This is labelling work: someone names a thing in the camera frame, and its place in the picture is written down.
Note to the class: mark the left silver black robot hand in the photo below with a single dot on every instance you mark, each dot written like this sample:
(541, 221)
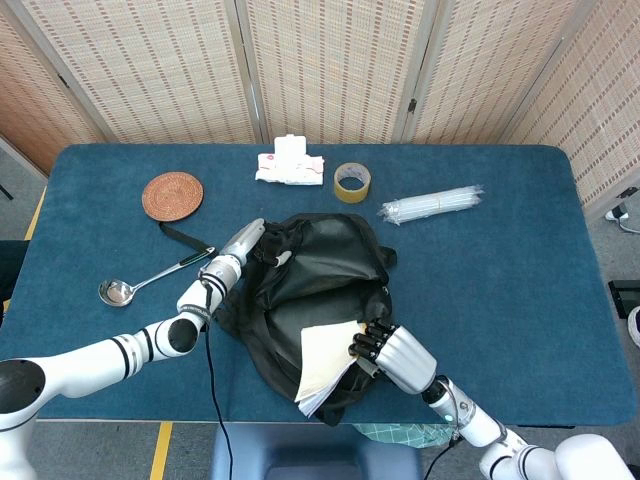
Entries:
(245, 242)

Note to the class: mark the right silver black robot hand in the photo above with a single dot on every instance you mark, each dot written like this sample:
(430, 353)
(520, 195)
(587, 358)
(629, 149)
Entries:
(402, 357)

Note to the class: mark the white and yellow notebook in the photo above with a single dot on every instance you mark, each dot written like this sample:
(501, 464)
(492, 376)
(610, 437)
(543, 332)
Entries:
(325, 360)

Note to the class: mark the black backpack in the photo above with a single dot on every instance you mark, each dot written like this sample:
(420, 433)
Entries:
(325, 255)

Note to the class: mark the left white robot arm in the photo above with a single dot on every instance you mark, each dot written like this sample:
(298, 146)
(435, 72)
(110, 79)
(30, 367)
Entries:
(90, 362)

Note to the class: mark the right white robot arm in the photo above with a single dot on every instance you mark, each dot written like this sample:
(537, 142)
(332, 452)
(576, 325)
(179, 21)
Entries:
(500, 440)

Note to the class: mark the green checked cloth bag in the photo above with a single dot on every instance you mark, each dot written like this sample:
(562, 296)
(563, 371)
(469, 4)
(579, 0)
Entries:
(395, 434)

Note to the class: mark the white tissue pack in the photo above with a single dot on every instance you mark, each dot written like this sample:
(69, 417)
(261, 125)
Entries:
(290, 170)

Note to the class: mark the round woven rattan coaster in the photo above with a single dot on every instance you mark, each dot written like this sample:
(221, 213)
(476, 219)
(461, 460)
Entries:
(172, 196)

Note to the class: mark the small white box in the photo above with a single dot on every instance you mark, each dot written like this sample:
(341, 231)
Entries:
(290, 144)

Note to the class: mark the blue felt table cover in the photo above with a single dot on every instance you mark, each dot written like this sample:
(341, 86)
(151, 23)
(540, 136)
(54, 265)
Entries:
(500, 300)

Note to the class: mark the yellowish packing tape roll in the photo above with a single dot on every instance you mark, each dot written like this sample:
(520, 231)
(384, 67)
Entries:
(351, 195)

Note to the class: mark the blue grey chair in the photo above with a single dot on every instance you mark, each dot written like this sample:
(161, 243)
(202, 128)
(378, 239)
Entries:
(310, 450)

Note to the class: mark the bundle of wrapped clear straws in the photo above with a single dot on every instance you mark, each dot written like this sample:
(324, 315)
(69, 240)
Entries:
(430, 204)

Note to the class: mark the bamboo folding screen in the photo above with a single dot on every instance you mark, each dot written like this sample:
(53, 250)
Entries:
(325, 65)

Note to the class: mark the black flat device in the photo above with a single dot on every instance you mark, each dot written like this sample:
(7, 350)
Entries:
(625, 295)

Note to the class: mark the black bulky object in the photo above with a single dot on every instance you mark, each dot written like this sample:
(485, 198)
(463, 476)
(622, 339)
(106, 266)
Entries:
(10, 270)

